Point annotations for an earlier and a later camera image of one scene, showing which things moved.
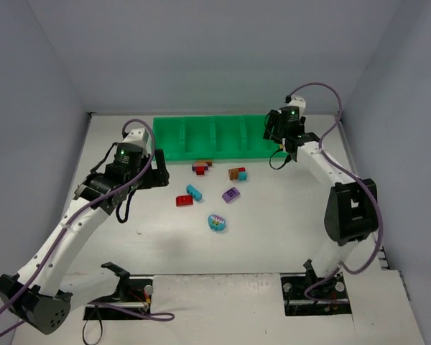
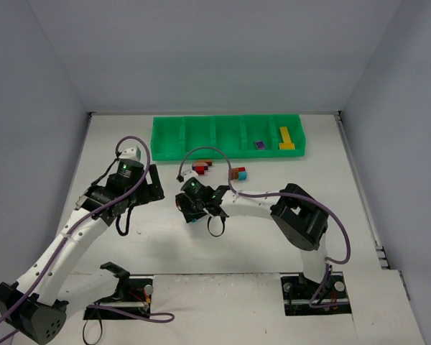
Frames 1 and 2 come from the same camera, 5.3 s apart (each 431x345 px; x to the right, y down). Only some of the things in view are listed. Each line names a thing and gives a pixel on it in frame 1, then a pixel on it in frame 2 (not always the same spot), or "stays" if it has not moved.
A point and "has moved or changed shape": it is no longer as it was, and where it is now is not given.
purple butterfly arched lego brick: x=194 y=167 stays
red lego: x=200 y=170 stays
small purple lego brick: x=230 y=195 has moved or changed shape
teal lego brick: x=243 y=176 stays
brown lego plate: x=233 y=174 stays
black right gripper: x=270 y=129 to x=186 y=207
